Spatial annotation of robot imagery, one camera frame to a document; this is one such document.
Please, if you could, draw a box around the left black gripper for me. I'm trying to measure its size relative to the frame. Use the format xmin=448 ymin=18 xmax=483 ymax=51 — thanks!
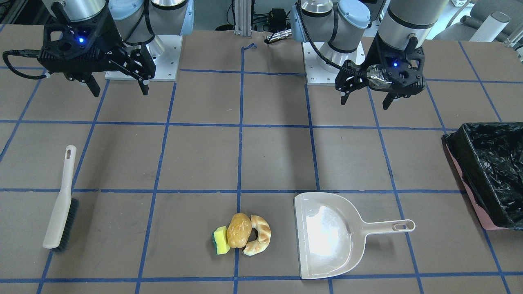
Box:
xmin=335 ymin=35 xmax=425 ymax=110

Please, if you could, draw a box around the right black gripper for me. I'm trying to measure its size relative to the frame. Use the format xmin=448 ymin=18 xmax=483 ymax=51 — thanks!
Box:
xmin=37 ymin=6 xmax=156 ymax=97

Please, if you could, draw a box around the beige plastic dustpan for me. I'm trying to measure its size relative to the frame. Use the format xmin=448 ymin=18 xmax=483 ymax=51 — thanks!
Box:
xmin=294 ymin=192 xmax=416 ymax=279

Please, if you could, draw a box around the beige hand brush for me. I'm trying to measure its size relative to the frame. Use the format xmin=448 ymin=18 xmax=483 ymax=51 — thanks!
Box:
xmin=42 ymin=145 xmax=79 ymax=252

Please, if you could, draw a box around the toy croissant bread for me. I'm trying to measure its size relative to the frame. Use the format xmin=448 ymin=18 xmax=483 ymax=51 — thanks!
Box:
xmin=243 ymin=215 xmax=272 ymax=256

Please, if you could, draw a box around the yellow green sponge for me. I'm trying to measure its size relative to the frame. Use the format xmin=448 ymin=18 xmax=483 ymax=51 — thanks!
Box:
xmin=212 ymin=226 xmax=230 ymax=255

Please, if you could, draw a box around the brown toy potato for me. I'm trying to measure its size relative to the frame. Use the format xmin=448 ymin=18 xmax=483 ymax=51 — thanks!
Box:
xmin=227 ymin=213 xmax=252 ymax=249

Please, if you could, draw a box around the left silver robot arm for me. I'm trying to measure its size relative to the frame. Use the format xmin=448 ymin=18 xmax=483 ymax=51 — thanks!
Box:
xmin=290 ymin=0 xmax=447 ymax=110

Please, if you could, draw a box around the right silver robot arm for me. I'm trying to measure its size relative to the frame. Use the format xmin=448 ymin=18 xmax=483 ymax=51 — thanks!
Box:
xmin=37 ymin=0 xmax=194 ymax=96

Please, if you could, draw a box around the bin with black bag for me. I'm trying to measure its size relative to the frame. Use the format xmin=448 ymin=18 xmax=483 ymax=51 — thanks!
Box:
xmin=442 ymin=122 xmax=523 ymax=230

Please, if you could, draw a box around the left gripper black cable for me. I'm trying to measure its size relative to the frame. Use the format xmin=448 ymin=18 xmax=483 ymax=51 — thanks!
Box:
xmin=296 ymin=0 xmax=360 ymax=75

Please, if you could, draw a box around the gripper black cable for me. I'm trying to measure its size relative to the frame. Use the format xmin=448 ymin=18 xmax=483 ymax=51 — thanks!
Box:
xmin=296 ymin=0 xmax=360 ymax=75
xmin=2 ymin=49 xmax=51 ymax=80

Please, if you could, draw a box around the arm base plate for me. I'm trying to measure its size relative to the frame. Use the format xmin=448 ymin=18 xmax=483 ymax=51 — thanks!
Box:
xmin=146 ymin=35 xmax=183 ymax=82
xmin=302 ymin=41 xmax=365 ymax=86

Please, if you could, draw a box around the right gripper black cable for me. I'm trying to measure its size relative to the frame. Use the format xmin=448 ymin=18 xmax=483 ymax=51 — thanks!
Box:
xmin=2 ymin=49 xmax=51 ymax=80

